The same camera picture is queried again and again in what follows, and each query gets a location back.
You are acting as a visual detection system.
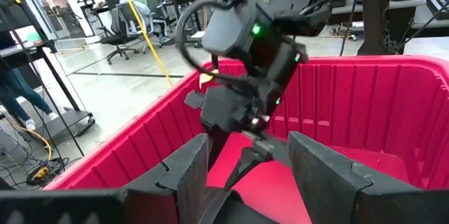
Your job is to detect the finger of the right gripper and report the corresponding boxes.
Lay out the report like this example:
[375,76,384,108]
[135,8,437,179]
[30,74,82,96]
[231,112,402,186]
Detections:
[224,145,273,190]
[261,136,293,169]

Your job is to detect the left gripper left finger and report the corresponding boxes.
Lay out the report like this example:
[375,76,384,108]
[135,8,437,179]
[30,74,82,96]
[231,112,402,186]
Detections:
[0,132,210,224]

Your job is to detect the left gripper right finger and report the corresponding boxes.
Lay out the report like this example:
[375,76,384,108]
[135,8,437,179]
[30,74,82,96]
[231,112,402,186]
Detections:
[287,131,449,224]

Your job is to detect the red plastic ribbed bin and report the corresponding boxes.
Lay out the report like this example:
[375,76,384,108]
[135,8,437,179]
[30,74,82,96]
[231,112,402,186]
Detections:
[43,54,449,224]

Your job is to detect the black equipment stand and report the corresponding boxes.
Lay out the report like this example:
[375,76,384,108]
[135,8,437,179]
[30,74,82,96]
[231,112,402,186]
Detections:
[0,0,96,158]

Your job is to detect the grey occupied office chair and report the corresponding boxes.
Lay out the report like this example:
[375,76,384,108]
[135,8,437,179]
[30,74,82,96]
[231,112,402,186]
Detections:
[138,0,173,48]

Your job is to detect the seated person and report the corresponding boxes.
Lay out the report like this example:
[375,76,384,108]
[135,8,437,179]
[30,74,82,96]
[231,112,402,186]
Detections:
[118,0,152,25]

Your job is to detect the black empty office chair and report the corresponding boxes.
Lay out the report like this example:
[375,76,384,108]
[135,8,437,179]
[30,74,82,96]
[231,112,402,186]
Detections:
[97,6,141,66]

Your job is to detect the black keyboard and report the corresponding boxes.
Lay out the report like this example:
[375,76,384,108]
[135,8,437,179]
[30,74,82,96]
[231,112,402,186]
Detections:
[424,0,449,21]

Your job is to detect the standing person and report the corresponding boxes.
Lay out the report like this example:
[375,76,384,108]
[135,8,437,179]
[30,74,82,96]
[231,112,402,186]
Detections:
[0,30,60,132]

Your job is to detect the yellow cable tag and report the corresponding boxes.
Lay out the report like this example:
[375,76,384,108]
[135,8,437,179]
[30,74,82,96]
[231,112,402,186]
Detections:
[199,70,219,90]

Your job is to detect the black right side frame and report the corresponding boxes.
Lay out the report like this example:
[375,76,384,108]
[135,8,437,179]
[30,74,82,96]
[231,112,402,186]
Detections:
[356,0,391,56]

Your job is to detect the yellow black cord reel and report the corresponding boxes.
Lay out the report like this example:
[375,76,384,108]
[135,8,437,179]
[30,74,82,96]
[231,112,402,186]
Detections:
[26,157,67,187]

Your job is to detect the yellow floor cable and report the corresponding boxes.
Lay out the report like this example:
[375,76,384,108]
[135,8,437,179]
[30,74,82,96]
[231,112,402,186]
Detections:
[111,0,175,87]

